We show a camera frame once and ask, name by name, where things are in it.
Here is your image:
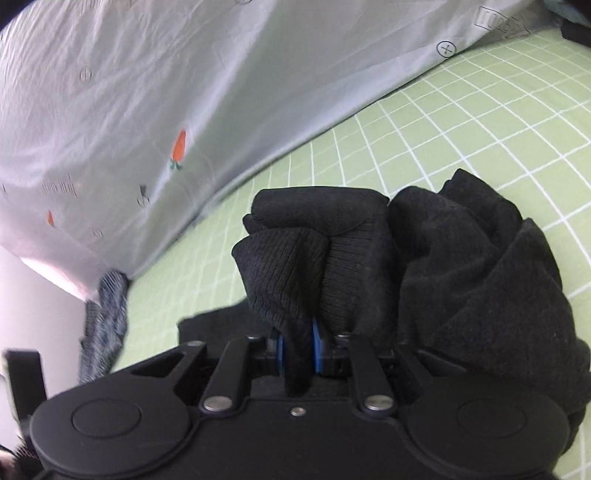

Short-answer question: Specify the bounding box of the green grid bed sheet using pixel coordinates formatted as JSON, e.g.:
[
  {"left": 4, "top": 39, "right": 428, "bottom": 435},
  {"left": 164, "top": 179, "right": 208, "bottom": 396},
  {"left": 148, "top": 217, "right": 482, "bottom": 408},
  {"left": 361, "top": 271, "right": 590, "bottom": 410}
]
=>
[{"left": 110, "top": 32, "right": 591, "bottom": 480}]

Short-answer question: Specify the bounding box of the black ribbed knit garment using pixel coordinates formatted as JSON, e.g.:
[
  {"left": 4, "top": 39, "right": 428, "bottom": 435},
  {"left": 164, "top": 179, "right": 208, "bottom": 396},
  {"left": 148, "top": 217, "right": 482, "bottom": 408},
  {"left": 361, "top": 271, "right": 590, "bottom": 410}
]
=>
[{"left": 178, "top": 170, "right": 590, "bottom": 428}]

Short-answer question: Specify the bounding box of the blue plaid shirt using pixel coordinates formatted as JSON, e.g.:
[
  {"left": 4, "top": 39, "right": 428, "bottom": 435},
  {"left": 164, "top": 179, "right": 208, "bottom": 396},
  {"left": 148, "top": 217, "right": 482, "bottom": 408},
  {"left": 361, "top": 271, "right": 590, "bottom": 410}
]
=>
[{"left": 78, "top": 270, "right": 129, "bottom": 384}]

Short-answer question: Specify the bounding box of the grey carrot print pillow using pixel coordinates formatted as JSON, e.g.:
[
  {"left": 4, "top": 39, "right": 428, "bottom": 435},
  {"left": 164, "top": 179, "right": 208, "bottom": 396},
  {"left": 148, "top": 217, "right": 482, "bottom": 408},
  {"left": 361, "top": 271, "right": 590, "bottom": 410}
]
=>
[{"left": 1, "top": 1, "right": 550, "bottom": 297}]

